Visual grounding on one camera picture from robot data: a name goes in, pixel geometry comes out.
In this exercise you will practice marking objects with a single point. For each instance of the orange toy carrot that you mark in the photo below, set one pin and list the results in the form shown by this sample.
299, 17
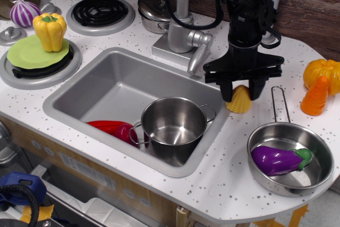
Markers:
316, 97

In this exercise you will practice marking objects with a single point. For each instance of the purple toy eggplant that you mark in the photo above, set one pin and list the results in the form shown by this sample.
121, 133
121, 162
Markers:
274, 161

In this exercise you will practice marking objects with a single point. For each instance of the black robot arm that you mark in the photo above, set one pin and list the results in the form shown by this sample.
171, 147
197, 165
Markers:
249, 21

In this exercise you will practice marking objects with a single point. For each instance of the silver toy faucet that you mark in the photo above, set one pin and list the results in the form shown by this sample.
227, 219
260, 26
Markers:
189, 47

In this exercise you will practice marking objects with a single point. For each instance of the blue clamp handle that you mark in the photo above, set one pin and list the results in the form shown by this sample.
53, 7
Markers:
21, 189

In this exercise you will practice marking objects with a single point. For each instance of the orange toy pumpkin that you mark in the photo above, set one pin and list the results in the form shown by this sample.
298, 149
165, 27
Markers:
321, 67

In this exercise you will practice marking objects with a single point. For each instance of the grey plastic sink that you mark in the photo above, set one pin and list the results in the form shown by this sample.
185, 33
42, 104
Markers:
118, 85

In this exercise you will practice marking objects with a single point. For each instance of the back right stove burner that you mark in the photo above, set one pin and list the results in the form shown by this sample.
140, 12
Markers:
100, 17

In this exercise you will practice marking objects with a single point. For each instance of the steel frying pan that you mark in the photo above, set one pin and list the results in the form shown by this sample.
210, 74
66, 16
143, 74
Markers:
287, 135

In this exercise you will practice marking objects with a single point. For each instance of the green plastic plate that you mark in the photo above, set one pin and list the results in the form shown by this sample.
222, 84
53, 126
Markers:
28, 53

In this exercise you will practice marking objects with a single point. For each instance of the front left stove burner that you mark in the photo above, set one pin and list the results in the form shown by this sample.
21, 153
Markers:
47, 77

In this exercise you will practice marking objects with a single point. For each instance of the red toy pepper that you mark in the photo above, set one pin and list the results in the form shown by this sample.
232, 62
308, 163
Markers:
119, 129

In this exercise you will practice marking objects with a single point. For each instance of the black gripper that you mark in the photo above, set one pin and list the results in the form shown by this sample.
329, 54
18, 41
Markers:
241, 63

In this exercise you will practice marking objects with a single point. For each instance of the steel pot in sink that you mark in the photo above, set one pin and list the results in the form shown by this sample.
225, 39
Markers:
174, 126

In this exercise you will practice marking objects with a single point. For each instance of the yellow toy corn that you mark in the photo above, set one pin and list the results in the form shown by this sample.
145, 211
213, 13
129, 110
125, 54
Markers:
241, 101

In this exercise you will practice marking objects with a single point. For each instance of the yellow toy bell pepper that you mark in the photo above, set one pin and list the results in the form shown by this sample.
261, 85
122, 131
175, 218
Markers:
50, 29

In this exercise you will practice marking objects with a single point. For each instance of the purple striped toy onion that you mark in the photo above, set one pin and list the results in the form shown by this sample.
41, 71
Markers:
23, 12

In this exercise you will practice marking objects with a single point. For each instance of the small lidded steel pot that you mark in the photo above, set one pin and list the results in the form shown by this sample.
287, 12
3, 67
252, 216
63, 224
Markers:
155, 15

